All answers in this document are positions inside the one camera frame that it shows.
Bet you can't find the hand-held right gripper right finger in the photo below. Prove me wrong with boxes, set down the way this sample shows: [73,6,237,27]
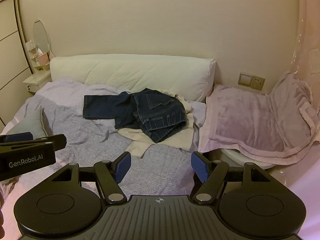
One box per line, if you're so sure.
[191,151,272,205]

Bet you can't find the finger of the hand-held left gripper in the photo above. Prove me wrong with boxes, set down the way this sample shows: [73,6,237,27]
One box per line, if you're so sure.
[0,132,34,143]
[0,134,67,152]

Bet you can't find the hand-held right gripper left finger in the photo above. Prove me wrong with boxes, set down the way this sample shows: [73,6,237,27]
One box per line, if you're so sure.
[51,152,132,204]

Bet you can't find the dark blue jeans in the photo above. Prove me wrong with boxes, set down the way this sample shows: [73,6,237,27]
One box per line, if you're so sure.
[83,88,187,144]

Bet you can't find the grey pillow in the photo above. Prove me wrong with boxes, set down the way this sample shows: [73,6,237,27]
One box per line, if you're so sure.
[4,109,48,140]

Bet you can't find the lavender herringbone duvet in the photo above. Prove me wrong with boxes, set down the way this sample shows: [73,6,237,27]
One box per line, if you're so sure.
[0,77,208,198]

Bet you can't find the cream garment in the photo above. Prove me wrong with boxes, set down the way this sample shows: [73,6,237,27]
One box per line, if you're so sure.
[117,94,196,159]

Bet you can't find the white round side table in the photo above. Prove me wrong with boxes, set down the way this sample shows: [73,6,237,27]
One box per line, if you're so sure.
[217,148,275,171]

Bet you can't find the white nightstand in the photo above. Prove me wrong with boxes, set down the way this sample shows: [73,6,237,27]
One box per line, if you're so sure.
[22,69,52,92]

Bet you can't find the pink fleece blanket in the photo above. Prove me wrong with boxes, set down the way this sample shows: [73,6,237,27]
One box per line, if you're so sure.
[199,71,320,166]

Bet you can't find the pink cosmetics shelf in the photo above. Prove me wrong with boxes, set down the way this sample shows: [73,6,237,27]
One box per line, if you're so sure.
[25,40,50,71]

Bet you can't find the white wardrobe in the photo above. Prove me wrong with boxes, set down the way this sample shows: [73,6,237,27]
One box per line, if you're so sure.
[0,0,33,130]

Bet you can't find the long white pillow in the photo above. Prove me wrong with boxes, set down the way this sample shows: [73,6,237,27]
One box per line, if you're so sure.
[49,54,216,103]

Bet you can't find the oval mirror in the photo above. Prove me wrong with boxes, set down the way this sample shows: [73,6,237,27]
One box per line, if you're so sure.
[32,19,56,59]

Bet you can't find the pink patterned curtain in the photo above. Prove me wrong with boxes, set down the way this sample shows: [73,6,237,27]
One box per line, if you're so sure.
[287,0,320,98]

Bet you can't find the beige wall switch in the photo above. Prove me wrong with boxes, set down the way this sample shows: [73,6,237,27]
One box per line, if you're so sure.
[239,72,253,87]

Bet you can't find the beige wall socket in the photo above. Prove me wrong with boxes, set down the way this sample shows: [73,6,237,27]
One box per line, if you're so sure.
[251,75,265,92]

